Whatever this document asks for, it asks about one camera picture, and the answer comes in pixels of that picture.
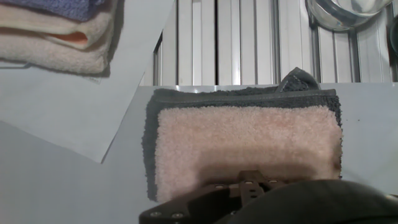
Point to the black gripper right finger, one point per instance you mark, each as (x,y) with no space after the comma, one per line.
(252,186)

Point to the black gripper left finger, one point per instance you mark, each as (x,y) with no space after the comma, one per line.
(199,202)

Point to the pink terry cloth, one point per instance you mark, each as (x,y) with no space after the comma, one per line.
(248,140)

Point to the dark grey terry cloth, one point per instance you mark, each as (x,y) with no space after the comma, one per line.
(242,98)

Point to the cream folded cloth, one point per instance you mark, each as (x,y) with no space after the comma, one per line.
(46,56)

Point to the peach folded cloth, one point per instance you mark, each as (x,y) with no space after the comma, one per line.
(74,31)

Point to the purple folded cloth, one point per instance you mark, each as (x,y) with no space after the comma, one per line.
(68,7)

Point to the grey plastic table mat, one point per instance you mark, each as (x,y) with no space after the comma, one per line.
(62,193)

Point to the white paper sheet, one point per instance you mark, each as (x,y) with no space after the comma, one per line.
(77,118)

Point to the glass of clear water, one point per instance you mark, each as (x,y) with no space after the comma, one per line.
(342,14)

